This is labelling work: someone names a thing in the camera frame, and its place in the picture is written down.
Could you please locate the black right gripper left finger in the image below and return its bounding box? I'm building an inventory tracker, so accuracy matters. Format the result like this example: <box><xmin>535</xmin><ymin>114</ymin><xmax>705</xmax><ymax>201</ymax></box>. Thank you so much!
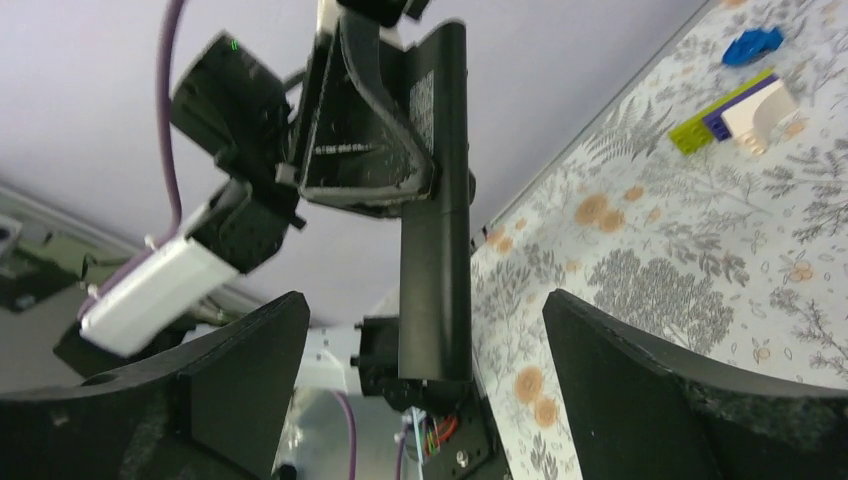
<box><xmin>1</xmin><ymin>292</ymin><xmax>310</xmax><ymax>479</ymax></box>

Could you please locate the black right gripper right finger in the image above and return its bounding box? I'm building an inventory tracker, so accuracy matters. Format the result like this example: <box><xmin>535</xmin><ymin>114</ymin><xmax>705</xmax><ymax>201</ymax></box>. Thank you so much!
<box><xmin>543</xmin><ymin>290</ymin><xmax>847</xmax><ymax>479</ymax></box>

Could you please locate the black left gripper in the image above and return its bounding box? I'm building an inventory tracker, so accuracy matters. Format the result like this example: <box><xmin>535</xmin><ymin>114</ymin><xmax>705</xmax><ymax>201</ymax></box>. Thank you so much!
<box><xmin>171</xmin><ymin>9</ymin><xmax>437</xmax><ymax>230</ymax></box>

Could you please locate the black remote control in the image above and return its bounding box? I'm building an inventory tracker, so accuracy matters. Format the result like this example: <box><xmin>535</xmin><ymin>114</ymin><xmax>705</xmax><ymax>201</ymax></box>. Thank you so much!
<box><xmin>398</xmin><ymin>20</ymin><xmax>472</xmax><ymax>382</ymax></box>

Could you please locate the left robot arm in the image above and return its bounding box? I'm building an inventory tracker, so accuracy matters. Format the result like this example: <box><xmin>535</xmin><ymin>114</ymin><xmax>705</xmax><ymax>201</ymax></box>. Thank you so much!
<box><xmin>78</xmin><ymin>1</ymin><xmax>441</xmax><ymax>358</ymax></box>

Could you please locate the white and green block stack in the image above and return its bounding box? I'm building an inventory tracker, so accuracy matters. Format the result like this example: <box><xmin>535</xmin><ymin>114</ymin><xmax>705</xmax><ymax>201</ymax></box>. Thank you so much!
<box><xmin>668</xmin><ymin>69</ymin><xmax>799</xmax><ymax>155</ymax></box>

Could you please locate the blue plastic piece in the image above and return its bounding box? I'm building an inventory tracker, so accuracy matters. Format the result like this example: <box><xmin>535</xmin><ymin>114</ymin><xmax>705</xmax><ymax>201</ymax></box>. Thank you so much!
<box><xmin>721</xmin><ymin>27</ymin><xmax>784</xmax><ymax>67</ymax></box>

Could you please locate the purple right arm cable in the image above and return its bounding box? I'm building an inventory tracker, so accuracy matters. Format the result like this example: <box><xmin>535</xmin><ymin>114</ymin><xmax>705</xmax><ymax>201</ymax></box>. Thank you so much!
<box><xmin>331</xmin><ymin>390</ymin><xmax>412</xmax><ymax>480</ymax></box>

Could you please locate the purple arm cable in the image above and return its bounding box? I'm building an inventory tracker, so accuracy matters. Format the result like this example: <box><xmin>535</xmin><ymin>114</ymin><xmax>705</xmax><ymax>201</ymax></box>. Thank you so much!
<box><xmin>76</xmin><ymin>0</ymin><xmax>190</xmax><ymax>319</ymax></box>
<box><xmin>331</xmin><ymin>390</ymin><xmax>412</xmax><ymax>480</ymax></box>

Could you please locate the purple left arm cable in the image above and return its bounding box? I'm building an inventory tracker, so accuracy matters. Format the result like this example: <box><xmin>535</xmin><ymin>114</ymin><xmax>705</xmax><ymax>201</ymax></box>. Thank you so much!
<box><xmin>76</xmin><ymin>0</ymin><xmax>190</xmax><ymax>319</ymax></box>

